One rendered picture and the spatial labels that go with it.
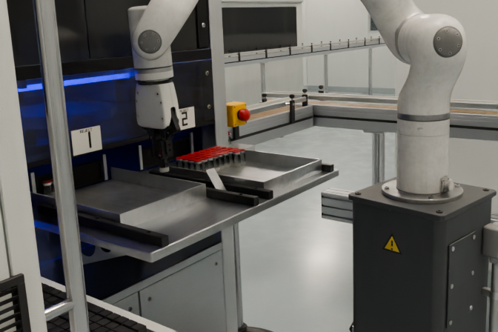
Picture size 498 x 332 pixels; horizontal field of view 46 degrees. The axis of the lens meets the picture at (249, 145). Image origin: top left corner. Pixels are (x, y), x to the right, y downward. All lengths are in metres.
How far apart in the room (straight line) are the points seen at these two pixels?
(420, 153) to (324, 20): 9.33
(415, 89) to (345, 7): 9.13
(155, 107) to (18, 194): 0.62
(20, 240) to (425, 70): 0.92
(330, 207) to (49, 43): 1.97
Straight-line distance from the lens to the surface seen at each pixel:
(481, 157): 2.88
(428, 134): 1.40
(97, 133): 1.48
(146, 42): 1.20
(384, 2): 1.36
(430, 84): 1.37
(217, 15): 1.79
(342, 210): 2.54
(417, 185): 1.43
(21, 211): 0.73
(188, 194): 1.35
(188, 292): 1.83
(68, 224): 0.79
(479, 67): 2.82
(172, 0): 1.21
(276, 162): 1.66
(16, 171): 0.72
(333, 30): 10.59
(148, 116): 1.32
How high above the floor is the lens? 1.28
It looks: 12 degrees down
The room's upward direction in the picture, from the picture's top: 2 degrees counter-clockwise
